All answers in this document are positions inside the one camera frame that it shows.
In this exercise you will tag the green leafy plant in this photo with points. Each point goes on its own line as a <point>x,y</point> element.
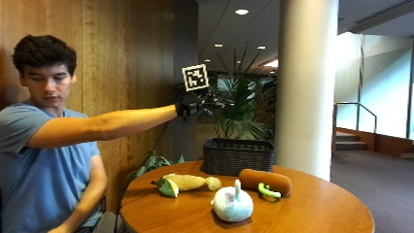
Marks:
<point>151,163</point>

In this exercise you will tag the white plush radish toy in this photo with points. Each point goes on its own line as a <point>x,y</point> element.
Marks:
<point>233,204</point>

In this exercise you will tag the metal stair handrail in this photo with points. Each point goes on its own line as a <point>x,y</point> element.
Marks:
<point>358,111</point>

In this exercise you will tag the yellow plush corn toy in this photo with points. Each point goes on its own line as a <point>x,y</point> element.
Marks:
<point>185,183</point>

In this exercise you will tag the dark woven basket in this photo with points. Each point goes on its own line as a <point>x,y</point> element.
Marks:
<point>238,156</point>

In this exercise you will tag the white round column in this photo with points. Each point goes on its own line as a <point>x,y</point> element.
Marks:
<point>306,87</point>

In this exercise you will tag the the person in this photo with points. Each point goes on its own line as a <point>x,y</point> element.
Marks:
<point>39,161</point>

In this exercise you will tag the round ceiling light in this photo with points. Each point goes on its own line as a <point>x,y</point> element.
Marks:
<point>261,47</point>
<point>241,12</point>
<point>219,45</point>

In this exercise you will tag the white marker cube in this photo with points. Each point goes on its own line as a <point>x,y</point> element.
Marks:
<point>195,77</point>

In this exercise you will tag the brown plush carrot toy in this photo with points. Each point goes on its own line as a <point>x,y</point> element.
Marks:
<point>265,181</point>

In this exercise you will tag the green potted palm plant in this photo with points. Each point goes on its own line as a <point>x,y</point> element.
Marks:
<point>244,103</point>

